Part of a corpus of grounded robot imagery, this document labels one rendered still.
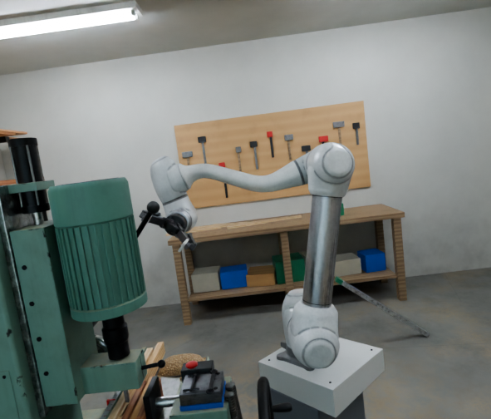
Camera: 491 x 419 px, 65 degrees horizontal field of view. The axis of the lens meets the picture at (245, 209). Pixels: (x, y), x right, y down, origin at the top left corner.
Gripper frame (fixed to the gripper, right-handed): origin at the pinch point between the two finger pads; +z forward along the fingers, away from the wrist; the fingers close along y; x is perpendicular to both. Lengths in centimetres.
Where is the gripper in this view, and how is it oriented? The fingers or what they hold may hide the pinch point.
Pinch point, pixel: (162, 234)
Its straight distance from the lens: 118.5
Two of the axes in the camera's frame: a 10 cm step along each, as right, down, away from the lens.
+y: -8.4, -5.4, -0.5
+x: 5.5, -8.3, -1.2
